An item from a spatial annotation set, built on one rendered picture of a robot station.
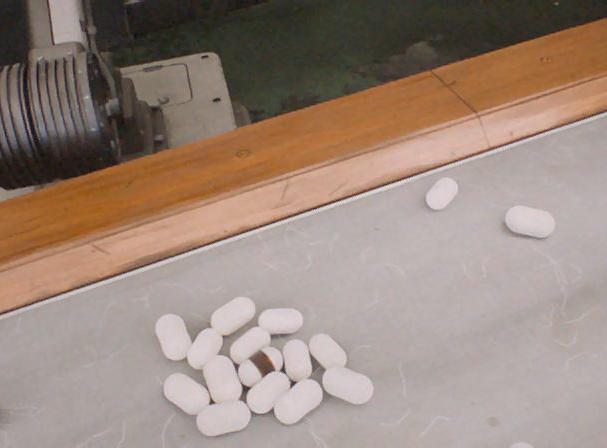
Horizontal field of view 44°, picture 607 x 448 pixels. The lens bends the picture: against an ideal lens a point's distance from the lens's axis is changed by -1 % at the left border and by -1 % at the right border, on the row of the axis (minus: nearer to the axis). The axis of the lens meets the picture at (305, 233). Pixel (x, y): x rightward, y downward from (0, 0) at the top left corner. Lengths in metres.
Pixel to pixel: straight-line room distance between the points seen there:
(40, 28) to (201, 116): 0.47
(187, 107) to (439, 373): 0.86
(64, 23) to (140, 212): 0.28
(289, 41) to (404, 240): 1.87
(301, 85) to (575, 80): 1.52
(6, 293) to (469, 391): 0.35
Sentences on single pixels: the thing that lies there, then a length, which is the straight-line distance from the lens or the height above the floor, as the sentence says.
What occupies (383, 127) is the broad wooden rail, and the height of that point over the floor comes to 0.76.
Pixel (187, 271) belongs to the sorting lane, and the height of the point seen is 0.74.
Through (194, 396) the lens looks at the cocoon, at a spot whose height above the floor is 0.76.
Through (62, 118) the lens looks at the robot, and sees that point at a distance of 0.78.
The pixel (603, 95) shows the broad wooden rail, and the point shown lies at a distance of 0.77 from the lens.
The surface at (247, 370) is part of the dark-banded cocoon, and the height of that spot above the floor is 0.76.
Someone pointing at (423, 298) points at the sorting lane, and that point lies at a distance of 0.56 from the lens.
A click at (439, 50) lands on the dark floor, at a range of 2.35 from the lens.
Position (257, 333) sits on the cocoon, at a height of 0.76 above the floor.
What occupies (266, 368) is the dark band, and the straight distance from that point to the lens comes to 0.51.
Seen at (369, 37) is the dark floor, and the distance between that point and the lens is 2.43.
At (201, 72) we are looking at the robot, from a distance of 1.38.
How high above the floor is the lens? 1.16
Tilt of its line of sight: 43 degrees down
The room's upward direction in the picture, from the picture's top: 7 degrees counter-clockwise
